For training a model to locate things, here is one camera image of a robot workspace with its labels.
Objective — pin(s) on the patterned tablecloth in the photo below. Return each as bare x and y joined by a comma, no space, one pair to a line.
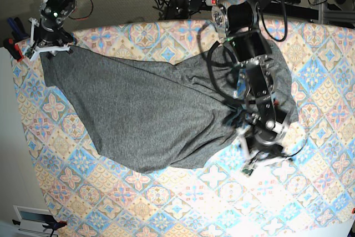
98,197

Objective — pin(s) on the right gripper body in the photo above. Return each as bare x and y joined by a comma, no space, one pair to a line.
48,41

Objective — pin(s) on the blue handled clamp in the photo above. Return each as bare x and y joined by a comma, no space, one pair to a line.
18,31

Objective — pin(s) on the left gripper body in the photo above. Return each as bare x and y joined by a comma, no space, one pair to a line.
256,154

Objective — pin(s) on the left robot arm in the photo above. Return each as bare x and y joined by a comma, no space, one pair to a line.
268,108

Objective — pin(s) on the grey t-shirt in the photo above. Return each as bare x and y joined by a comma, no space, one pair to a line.
145,115

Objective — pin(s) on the red black clamp upper left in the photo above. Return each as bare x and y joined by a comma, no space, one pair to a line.
13,49

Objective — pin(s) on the black clamp lower left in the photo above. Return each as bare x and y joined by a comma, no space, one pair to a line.
52,225

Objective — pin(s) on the white floor vent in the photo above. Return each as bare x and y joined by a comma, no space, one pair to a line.
32,220

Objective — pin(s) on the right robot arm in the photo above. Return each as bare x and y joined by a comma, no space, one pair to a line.
53,13

